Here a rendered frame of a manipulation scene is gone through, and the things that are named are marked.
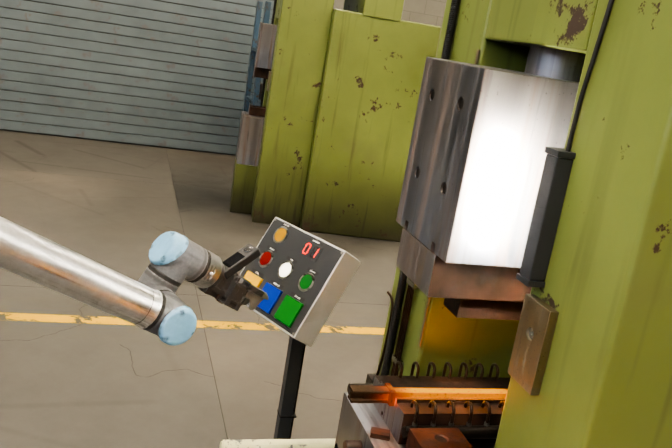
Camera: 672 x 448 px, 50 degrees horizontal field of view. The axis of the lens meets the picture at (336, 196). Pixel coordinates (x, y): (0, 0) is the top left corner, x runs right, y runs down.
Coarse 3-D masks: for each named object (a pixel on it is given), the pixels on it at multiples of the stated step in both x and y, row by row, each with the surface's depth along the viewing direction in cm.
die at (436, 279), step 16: (400, 240) 172; (416, 240) 163; (400, 256) 171; (416, 256) 162; (432, 256) 154; (416, 272) 161; (432, 272) 154; (448, 272) 154; (464, 272) 156; (480, 272) 157; (496, 272) 158; (512, 272) 159; (432, 288) 154; (448, 288) 156; (464, 288) 157; (480, 288) 158; (496, 288) 159; (512, 288) 160; (528, 288) 161
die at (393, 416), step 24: (384, 384) 173; (408, 384) 175; (432, 384) 177; (456, 384) 180; (480, 384) 182; (504, 384) 184; (384, 408) 172; (408, 408) 163; (432, 408) 165; (456, 408) 167; (480, 408) 169
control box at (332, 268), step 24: (264, 240) 224; (288, 240) 218; (312, 240) 212; (312, 264) 207; (336, 264) 202; (288, 288) 208; (312, 288) 203; (336, 288) 204; (264, 312) 209; (312, 312) 200; (312, 336) 203
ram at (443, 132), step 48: (432, 96) 162; (480, 96) 141; (528, 96) 143; (432, 144) 159; (480, 144) 143; (528, 144) 146; (432, 192) 157; (480, 192) 146; (528, 192) 149; (432, 240) 155; (480, 240) 149
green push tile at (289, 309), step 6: (288, 300) 205; (294, 300) 203; (282, 306) 205; (288, 306) 204; (294, 306) 202; (300, 306) 201; (276, 312) 205; (282, 312) 204; (288, 312) 203; (294, 312) 201; (276, 318) 204; (282, 318) 203; (288, 318) 202; (294, 318) 201; (288, 324) 200
